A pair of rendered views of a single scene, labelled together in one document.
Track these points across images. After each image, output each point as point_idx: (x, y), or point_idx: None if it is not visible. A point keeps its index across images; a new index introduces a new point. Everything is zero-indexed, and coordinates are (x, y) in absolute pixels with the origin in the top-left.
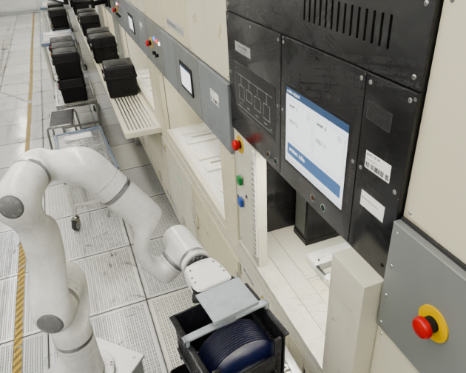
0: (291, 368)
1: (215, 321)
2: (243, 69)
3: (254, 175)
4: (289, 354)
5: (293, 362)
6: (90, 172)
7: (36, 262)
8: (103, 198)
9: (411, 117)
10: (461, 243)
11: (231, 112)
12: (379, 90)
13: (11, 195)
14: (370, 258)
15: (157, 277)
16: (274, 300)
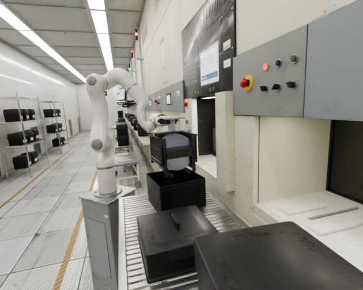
0: (206, 191)
1: (165, 118)
2: (187, 67)
3: (191, 110)
4: (205, 188)
5: (207, 190)
6: (123, 74)
7: (96, 115)
8: (127, 86)
9: (233, 13)
10: (252, 41)
11: (183, 92)
12: (224, 16)
13: (93, 76)
14: (229, 88)
15: (144, 126)
16: (200, 170)
